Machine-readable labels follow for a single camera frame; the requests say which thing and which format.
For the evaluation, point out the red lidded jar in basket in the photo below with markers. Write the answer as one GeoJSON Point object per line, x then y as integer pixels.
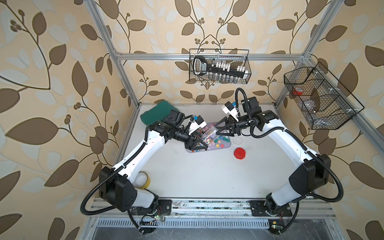
{"type": "Point", "coordinates": [297, 91]}

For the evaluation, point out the black wire basket right wall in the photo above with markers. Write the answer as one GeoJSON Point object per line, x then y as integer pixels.
{"type": "Point", "coordinates": [327, 103]}

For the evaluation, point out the clear jar lid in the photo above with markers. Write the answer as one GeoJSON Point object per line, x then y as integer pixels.
{"type": "Point", "coordinates": [237, 141]}

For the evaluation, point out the black wire basket wall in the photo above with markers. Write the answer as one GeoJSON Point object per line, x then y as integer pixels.
{"type": "Point", "coordinates": [327, 103]}
{"type": "Point", "coordinates": [219, 52]}

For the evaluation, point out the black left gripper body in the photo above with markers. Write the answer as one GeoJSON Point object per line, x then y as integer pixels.
{"type": "Point", "coordinates": [182, 137]}

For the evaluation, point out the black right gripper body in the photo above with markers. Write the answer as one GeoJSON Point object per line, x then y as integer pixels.
{"type": "Point", "coordinates": [243, 122]}

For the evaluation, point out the pile of star candies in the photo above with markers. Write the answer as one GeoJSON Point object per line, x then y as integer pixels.
{"type": "Point", "coordinates": [220, 143]}

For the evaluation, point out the black socket set holder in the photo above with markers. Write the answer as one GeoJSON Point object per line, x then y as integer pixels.
{"type": "Point", "coordinates": [220, 66]}

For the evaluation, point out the green plastic block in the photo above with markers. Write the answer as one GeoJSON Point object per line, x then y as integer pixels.
{"type": "Point", "coordinates": [157, 113]}

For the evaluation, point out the black wire basket back wall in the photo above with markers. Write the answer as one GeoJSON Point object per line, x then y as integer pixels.
{"type": "Point", "coordinates": [219, 52]}

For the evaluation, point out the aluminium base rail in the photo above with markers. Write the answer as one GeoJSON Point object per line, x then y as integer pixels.
{"type": "Point", "coordinates": [202, 213]}

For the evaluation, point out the aluminium frame post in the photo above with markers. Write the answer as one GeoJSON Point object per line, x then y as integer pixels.
{"type": "Point", "coordinates": [303, 30]}

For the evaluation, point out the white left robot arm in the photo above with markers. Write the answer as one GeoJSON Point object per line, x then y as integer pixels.
{"type": "Point", "coordinates": [116, 184]}

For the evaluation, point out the lilac plastic tray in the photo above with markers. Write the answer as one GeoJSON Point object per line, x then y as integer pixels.
{"type": "Point", "coordinates": [204, 129]}

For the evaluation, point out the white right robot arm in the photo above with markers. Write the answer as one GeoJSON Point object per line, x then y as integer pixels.
{"type": "Point", "coordinates": [312, 170]}

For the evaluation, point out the clear jar of candies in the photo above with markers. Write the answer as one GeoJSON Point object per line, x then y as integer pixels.
{"type": "Point", "coordinates": [210, 135]}

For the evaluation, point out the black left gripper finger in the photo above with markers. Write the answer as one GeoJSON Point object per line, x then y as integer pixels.
{"type": "Point", "coordinates": [191, 145]}
{"type": "Point", "coordinates": [202, 145]}

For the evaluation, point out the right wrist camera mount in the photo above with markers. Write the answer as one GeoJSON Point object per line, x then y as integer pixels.
{"type": "Point", "coordinates": [251, 106]}

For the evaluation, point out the yellow tape roll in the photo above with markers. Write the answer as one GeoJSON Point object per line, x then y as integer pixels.
{"type": "Point", "coordinates": [142, 181]}

